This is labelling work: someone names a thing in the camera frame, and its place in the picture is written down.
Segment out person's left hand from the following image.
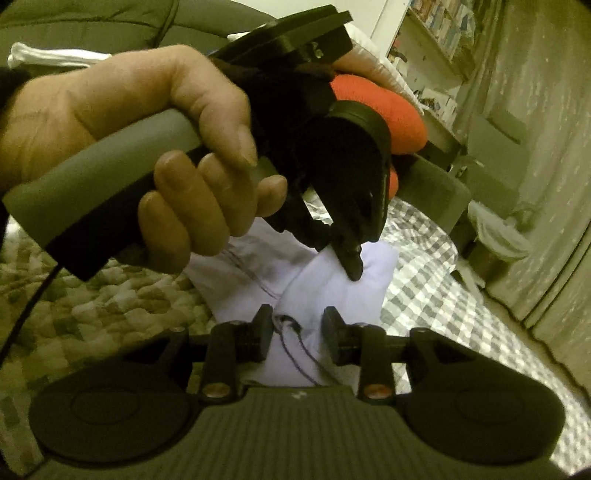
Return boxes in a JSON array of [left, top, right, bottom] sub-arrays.
[[0, 44, 289, 275]]

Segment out white bookshelf with books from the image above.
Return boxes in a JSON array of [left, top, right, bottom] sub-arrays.
[[385, 0, 478, 125]]

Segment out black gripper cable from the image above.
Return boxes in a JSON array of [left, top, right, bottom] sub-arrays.
[[0, 265, 62, 367]]

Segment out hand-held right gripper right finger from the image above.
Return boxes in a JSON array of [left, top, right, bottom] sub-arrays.
[[322, 305, 476, 407]]

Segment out orange plush pillow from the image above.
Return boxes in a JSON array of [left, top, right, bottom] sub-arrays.
[[329, 76, 428, 200]]

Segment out grey white checked blanket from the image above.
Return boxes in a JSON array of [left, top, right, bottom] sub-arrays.
[[0, 185, 591, 476]]

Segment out white pillow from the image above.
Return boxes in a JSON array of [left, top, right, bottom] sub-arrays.
[[335, 23, 419, 109]]

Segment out star print curtain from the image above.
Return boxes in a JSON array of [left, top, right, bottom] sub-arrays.
[[526, 222, 591, 391], [462, 0, 591, 321]]

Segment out stack of folded clothes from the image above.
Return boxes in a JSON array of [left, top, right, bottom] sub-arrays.
[[8, 42, 114, 70]]

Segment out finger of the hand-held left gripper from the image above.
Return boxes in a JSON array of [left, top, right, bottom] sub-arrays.
[[329, 217, 376, 282], [272, 182, 335, 252]]

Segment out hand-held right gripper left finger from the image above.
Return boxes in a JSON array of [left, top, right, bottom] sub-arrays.
[[124, 305, 275, 404]]

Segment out white office chair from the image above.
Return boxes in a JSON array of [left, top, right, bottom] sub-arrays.
[[450, 157, 535, 294]]

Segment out lavender pants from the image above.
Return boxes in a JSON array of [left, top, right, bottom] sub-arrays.
[[187, 217, 400, 388]]

